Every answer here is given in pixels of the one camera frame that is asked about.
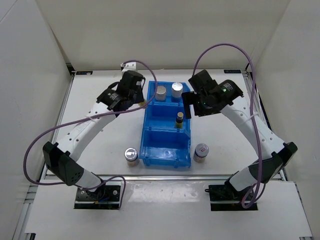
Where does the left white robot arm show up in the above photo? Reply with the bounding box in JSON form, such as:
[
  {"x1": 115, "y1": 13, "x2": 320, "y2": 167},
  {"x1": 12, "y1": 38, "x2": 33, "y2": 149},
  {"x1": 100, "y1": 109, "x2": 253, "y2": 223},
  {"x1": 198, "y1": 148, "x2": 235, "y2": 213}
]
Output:
[{"x1": 42, "y1": 70, "x2": 145, "y2": 201}]

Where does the short silver-lid jar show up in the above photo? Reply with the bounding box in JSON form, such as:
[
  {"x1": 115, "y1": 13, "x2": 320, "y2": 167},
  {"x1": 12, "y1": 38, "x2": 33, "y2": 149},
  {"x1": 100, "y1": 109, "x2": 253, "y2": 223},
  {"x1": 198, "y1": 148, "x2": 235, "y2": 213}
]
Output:
[{"x1": 124, "y1": 147, "x2": 140, "y2": 167}]

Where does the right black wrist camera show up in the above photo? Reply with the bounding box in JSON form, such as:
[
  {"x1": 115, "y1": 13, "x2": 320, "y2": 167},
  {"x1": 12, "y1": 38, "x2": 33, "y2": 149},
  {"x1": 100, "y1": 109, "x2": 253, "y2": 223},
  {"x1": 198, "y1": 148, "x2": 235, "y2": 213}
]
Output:
[{"x1": 188, "y1": 69, "x2": 218, "y2": 95}]

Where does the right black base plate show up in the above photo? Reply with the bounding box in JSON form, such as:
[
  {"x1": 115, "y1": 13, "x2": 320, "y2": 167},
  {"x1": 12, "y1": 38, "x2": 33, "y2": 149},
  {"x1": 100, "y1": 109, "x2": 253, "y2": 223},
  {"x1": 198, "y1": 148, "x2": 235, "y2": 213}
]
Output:
[{"x1": 204, "y1": 184, "x2": 258, "y2": 212}]

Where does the tall blue-label shaker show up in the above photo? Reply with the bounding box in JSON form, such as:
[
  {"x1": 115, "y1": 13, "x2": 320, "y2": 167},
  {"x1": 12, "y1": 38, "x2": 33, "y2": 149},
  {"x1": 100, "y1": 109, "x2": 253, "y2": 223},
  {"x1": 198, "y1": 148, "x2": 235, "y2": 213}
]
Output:
[
  {"x1": 171, "y1": 82, "x2": 183, "y2": 102},
  {"x1": 155, "y1": 85, "x2": 167, "y2": 102}
]

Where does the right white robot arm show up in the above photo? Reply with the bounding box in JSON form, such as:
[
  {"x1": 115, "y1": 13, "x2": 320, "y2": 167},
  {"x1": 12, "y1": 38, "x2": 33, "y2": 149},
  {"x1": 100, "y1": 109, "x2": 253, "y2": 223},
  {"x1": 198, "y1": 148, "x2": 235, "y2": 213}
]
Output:
[{"x1": 182, "y1": 76, "x2": 298, "y2": 200}]

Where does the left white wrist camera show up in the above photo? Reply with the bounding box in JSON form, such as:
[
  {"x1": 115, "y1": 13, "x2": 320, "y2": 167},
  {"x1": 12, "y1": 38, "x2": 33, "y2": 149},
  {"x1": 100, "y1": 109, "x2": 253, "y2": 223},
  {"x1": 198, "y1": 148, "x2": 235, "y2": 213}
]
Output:
[{"x1": 120, "y1": 61, "x2": 137, "y2": 73}]

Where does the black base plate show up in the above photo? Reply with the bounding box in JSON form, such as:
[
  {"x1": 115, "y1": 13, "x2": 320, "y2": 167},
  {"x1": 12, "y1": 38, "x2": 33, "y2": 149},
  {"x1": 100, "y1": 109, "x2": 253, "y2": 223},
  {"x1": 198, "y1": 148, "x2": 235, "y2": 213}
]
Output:
[
  {"x1": 73, "y1": 181, "x2": 122, "y2": 210},
  {"x1": 204, "y1": 184, "x2": 258, "y2": 212}
]

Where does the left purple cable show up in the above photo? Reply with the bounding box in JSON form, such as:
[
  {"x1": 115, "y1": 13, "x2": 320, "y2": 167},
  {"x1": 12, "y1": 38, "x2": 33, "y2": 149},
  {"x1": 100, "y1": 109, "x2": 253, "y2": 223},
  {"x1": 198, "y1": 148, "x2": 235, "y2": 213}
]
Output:
[{"x1": 23, "y1": 59, "x2": 158, "y2": 210}]

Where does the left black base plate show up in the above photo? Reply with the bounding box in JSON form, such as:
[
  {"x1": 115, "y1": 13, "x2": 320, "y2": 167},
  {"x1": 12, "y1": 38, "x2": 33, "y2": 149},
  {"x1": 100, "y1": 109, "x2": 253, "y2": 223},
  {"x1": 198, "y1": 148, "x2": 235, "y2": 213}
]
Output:
[{"x1": 73, "y1": 181, "x2": 122, "y2": 210}]

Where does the purple cable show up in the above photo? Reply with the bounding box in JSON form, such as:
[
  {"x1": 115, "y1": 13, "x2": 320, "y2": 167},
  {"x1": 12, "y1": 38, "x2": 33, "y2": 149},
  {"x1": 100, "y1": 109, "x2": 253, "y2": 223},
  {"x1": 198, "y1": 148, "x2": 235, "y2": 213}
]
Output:
[
  {"x1": 193, "y1": 43, "x2": 267, "y2": 210},
  {"x1": 23, "y1": 59, "x2": 158, "y2": 210}
]

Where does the front aluminium rail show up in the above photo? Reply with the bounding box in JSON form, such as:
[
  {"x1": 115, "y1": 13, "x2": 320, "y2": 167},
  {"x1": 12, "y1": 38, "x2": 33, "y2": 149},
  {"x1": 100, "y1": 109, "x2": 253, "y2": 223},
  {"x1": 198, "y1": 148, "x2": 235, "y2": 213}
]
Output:
[{"x1": 99, "y1": 173, "x2": 228, "y2": 183}]

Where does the blue three-compartment plastic bin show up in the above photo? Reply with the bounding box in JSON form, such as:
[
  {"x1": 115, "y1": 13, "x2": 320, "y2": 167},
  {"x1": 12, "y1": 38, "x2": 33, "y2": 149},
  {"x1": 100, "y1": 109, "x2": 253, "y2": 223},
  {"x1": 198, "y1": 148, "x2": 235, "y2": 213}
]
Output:
[{"x1": 139, "y1": 81, "x2": 192, "y2": 169}]

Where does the short red-label jar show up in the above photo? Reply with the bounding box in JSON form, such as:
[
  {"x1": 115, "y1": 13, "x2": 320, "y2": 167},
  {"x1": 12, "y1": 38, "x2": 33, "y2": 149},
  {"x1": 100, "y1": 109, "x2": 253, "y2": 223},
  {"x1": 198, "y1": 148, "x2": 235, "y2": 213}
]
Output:
[{"x1": 193, "y1": 143, "x2": 209, "y2": 163}]

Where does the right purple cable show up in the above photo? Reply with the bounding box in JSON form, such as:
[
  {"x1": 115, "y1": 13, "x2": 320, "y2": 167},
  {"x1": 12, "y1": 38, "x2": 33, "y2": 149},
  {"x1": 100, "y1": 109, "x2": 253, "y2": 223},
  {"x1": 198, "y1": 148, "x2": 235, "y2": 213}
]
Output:
[{"x1": 193, "y1": 43, "x2": 267, "y2": 210}]

